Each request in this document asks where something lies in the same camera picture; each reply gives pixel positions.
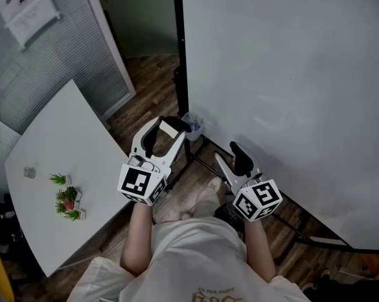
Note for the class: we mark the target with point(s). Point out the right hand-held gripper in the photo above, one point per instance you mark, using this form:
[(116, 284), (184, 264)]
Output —
[(258, 200)]

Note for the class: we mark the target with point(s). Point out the person's left forearm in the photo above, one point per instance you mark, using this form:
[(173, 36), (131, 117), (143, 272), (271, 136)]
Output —
[(139, 238)]

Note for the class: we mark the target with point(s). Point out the small green potted plant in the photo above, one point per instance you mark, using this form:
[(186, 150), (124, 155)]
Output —
[(73, 215), (70, 193), (59, 179)]

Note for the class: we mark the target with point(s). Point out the person's white t-shirt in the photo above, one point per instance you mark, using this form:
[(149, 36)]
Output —
[(195, 256)]

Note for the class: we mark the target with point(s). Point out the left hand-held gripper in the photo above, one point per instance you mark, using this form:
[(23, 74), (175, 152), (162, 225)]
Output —
[(135, 182)]

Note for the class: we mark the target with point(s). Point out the small grey table object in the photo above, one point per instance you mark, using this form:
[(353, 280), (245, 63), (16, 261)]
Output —
[(29, 172)]

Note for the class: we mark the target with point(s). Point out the small red potted plant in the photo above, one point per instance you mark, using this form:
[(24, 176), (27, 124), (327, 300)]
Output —
[(68, 204)]

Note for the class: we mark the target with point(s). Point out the translucent plastic waste bin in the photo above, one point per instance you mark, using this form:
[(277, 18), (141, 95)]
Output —
[(195, 126)]

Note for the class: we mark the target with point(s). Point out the white table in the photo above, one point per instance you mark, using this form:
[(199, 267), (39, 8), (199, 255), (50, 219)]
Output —
[(66, 137)]

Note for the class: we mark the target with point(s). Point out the person's right forearm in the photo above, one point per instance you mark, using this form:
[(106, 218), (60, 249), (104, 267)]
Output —
[(258, 250)]

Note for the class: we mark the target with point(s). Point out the black bag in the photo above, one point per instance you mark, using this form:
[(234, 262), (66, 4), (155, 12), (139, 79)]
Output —
[(340, 288)]

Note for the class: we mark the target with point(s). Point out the large white whiteboard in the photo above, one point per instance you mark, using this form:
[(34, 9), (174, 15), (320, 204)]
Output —
[(180, 58)]

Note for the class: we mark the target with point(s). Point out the person's light trouser leg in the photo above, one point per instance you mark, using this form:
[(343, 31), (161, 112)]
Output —
[(205, 200)]

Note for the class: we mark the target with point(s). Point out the white wall document holder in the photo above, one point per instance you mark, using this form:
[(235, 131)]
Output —
[(25, 11)]

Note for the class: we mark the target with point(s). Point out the white eraser block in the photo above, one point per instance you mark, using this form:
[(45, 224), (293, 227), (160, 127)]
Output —
[(168, 129)]

